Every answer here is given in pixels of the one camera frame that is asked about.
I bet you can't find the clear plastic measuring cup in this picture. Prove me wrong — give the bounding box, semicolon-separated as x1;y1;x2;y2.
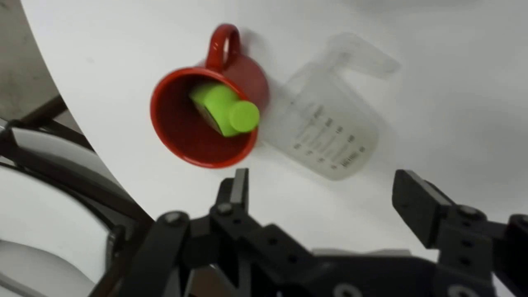
262;32;403;182

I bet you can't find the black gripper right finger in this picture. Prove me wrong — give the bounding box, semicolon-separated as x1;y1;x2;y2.
391;169;467;253

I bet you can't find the orange plastic cup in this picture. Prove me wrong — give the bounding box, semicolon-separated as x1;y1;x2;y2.
148;22;271;172

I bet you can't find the white seat dark frame chair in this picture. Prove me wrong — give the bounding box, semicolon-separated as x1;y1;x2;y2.
0;96;155;297

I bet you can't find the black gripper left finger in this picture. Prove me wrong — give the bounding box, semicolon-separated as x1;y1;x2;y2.
216;167;251;217

